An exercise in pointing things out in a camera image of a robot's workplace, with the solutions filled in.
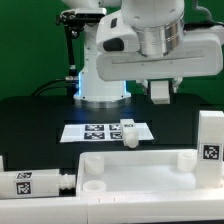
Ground black cables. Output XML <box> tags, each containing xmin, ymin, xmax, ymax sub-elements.
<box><xmin>31</xmin><ymin>77</ymin><xmax>78</xmax><ymax>98</ymax></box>

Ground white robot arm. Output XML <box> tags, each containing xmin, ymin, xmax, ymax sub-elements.
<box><xmin>60</xmin><ymin>0</ymin><xmax>224</xmax><ymax>108</ymax></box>

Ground white L-shaped obstacle wall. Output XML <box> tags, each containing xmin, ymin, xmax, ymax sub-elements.
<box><xmin>0</xmin><ymin>155</ymin><xmax>224</xmax><ymax>224</ymax></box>

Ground white marker sheet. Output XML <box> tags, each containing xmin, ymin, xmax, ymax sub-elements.
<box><xmin>59</xmin><ymin>122</ymin><xmax>155</xmax><ymax>144</ymax></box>

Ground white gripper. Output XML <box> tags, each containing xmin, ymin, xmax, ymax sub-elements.
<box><xmin>96</xmin><ymin>30</ymin><xmax>224</xmax><ymax>95</ymax></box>

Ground black camera on stand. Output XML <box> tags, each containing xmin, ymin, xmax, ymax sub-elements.
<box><xmin>56</xmin><ymin>8</ymin><xmax>107</xmax><ymax>95</ymax></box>

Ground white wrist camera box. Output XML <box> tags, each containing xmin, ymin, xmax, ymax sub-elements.
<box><xmin>96</xmin><ymin>10</ymin><xmax>140</xmax><ymax>53</ymax></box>

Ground white desk top tray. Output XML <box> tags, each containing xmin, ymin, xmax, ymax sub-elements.
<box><xmin>76</xmin><ymin>149</ymin><xmax>224</xmax><ymax>200</ymax></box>

